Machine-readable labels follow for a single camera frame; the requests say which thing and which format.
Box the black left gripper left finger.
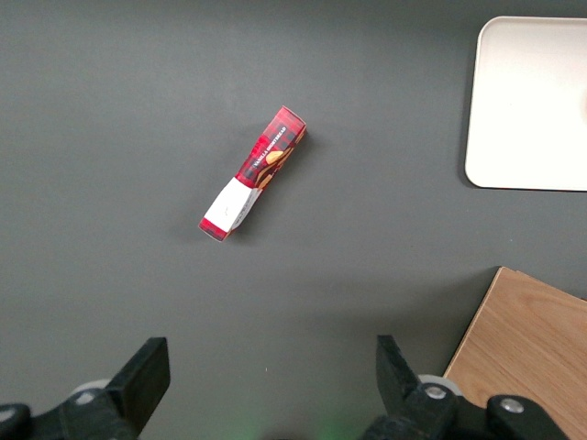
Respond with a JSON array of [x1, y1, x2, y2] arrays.
[[105, 336, 172, 435]]

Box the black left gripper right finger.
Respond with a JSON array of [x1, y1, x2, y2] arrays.
[[375, 334, 460, 435]]

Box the red plaid cookie box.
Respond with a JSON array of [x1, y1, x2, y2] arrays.
[[197, 104, 307, 243]]

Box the cream plastic tray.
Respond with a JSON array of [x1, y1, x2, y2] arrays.
[[464, 16, 587, 193]]

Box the wooden two-drawer cabinet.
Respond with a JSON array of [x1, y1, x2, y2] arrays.
[[442, 266, 587, 440]]

